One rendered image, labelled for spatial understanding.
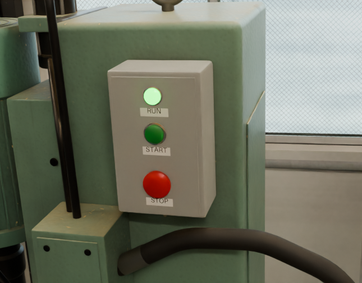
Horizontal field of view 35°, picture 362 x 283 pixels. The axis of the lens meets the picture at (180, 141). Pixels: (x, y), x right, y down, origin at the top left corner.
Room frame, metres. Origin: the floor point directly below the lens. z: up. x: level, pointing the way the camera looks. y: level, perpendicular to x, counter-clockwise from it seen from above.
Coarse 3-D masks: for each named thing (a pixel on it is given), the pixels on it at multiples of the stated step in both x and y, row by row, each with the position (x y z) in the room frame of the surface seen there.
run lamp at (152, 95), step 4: (148, 88) 0.57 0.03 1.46; (152, 88) 0.57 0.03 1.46; (156, 88) 0.57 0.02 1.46; (144, 92) 0.57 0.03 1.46; (148, 92) 0.57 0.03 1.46; (152, 92) 0.57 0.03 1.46; (156, 92) 0.57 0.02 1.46; (160, 92) 0.57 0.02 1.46; (144, 96) 0.57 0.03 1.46; (148, 96) 0.57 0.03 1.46; (152, 96) 0.57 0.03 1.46; (156, 96) 0.56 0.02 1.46; (160, 96) 0.57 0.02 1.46; (144, 100) 0.57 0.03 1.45; (148, 100) 0.57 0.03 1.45; (152, 100) 0.57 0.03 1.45; (156, 100) 0.56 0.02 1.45; (160, 100) 0.57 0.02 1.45; (152, 104) 0.57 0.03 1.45; (156, 104) 0.57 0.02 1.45
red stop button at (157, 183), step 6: (150, 174) 0.57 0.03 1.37; (156, 174) 0.56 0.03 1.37; (162, 174) 0.56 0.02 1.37; (144, 180) 0.57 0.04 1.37; (150, 180) 0.56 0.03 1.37; (156, 180) 0.56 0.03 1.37; (162, 180) 0.56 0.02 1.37; (168, 180) 0.56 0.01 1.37; (144, 186) 0.57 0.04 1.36; (150, 186) 0.56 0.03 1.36; (156, 186) 0.56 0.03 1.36; (162, 186) 0.56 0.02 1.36; (168, 186) 0.56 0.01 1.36; (150, 192) 0.56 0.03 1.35; (156, 192) 0.56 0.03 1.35; (162, 192) 0.56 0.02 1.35; (168, 192) 0.56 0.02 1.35
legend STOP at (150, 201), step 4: (148, 200) 0.58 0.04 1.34; (152, 200) 0.57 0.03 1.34; (156, 200) 0.57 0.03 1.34; (160, 200) 0.57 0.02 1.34; (164, 200) 0.57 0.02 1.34; (168, 200) 0.57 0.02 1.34; (172, 200) 0.57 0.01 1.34; (148, 204) 0.58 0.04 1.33; (152, 204) 0.57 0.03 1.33; (156, 204) 0.57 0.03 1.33; (160, 204) 0.57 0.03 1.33; (164, 204) 0.57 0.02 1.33; (168, 204) 0.57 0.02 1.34; (172, 204) 0.57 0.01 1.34
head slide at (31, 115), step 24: (24, 96) 0.74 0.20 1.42; (48, 96) 0.73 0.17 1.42; (24, 120) 0.73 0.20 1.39; (48, 120) 0.72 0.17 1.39; (24, 144) 0.73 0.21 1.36; (48, 144) 0.72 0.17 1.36; (24, 168) 0.73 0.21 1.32; (48, 168) 0.72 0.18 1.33; (24, 192) 0.73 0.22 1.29; (48, 192) 0.72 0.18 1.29; (24, 216) 0.73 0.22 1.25
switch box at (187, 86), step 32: (128, 64) 0.61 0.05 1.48; (160, 64) 0.61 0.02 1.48; (192, 64) 0.60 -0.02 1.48; (128, 96) 0.58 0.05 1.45; (192, 96) 0.56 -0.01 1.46; (128, 128) 0.58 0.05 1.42; (192, 128) 0.56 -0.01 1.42; (128, 160) 0.58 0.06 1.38; (160, 160) 0.57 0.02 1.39; (192, 160) 0.56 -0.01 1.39; (128, 192) 0.58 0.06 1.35; (192, 192) 0.56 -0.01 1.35
